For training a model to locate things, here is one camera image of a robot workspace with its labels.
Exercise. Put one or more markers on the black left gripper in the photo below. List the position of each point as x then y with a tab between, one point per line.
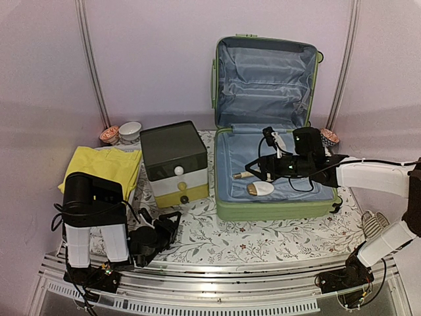
172	225

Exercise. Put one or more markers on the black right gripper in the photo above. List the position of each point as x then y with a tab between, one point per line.
264	162

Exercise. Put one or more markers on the slim gold cosmetic pencil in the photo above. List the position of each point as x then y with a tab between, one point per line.
241	175

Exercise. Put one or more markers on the drawer cabinet with dark top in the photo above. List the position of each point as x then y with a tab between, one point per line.
175	160

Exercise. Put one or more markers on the plain yellow garment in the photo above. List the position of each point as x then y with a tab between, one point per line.
111	164

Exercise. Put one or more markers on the green hard-shell suitcase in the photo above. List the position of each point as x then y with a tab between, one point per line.
259	83

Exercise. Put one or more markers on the white plastic mesh basket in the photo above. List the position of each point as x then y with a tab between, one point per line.
92	201

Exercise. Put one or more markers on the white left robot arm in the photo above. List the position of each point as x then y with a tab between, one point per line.
105	278

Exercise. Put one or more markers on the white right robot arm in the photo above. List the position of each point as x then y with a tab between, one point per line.
382	234

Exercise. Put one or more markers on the beige oval compact case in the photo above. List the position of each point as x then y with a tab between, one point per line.
260	188

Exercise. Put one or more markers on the floral white tablecloth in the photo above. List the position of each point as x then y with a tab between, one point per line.
205	239

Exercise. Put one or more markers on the small white bowl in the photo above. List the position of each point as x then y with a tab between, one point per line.
130	131

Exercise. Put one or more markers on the red patterned small bowl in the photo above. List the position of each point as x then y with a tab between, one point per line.
110	135

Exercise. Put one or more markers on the aluminium front rail frame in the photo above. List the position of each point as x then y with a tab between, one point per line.
165	288

